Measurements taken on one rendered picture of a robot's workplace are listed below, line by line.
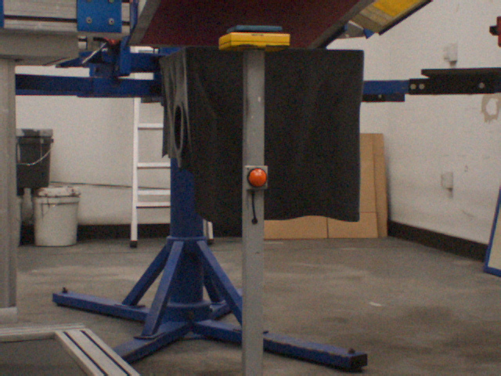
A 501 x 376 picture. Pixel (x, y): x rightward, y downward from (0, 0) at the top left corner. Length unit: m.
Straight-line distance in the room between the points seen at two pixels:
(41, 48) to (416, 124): 5.06
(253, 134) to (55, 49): 0.45
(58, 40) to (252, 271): 0.63
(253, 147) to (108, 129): 4.92
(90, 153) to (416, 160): 2.18
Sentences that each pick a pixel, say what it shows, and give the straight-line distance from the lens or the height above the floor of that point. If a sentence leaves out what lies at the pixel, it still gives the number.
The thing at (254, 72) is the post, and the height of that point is 0.87.
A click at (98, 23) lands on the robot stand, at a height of 0.96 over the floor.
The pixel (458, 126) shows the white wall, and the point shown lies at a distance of 6.48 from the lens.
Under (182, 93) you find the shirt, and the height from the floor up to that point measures 0.84.
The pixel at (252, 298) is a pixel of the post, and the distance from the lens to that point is 2.28.
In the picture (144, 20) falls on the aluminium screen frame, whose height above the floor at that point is 1.04.
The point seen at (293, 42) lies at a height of 1.01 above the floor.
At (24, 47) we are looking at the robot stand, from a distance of 2.23.
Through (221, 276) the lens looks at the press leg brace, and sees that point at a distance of 3.76.
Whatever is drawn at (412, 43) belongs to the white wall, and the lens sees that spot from 7.22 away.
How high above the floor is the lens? 0.75
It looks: 3 degrees down
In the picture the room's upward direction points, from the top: straight up
